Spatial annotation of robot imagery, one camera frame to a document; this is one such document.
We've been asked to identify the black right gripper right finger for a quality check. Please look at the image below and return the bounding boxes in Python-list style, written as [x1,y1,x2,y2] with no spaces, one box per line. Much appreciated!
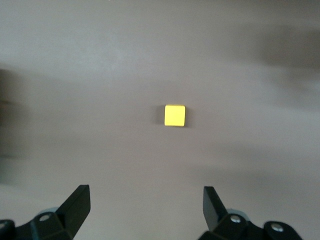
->
[198,186,266,240]

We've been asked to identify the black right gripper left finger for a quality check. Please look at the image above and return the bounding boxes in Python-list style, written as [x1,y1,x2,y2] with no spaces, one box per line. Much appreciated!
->
[14,184,91,240]

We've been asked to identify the yellow cube block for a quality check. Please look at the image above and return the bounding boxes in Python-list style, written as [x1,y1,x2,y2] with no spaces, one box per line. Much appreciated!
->
[163,103,187,127]

